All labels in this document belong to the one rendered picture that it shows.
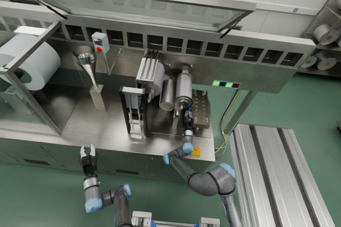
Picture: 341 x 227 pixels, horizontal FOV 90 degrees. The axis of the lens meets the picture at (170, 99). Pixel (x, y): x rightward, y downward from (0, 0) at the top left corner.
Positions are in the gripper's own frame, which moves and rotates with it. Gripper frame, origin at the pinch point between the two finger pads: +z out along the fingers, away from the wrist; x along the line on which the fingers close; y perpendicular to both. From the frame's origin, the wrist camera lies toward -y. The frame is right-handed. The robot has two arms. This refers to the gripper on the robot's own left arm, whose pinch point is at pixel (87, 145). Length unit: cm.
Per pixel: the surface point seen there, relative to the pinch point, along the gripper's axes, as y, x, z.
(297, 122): 82, 309, 0
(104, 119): 32, 13, 40
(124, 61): -12, 36, 65
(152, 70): -28, 48, 31
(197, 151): 21, 78, -16
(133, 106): -6.9, 32.7, 19.1
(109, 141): 31.9, 14.5, 16.8
